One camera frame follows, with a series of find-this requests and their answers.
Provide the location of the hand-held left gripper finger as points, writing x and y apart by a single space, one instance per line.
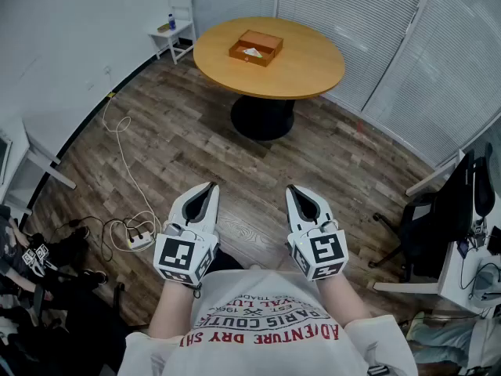
179 209
213 214

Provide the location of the plain white desk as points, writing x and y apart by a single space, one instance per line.
43 151

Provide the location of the green white packet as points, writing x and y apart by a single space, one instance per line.
252 52

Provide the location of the brown wooden tray box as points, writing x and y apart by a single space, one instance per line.
256 39

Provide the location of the clear bottle with blue cap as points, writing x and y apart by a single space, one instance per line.
171 22

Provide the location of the white window blinds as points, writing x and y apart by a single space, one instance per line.
372 33

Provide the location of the small yellow packet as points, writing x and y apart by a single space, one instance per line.
163 27

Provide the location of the black office chair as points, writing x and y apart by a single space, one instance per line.
484 186
434 225

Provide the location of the person's left forearm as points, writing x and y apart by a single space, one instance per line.
172 308

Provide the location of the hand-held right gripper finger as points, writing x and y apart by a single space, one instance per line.
319 206
289 214

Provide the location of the black table pedestal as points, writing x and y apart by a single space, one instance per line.
262 118

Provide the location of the white desk with devices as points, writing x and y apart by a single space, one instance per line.
454 276

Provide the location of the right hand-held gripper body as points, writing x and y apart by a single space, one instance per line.
323 255

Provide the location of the white wooden chair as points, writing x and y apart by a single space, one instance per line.
182 27

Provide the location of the person's right forearm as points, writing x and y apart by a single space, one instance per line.
340 300

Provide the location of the white power strip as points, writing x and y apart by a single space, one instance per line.
140 240

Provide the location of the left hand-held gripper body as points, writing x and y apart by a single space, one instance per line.
176 255

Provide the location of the person's white printed t-shirt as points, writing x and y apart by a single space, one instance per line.
270 327

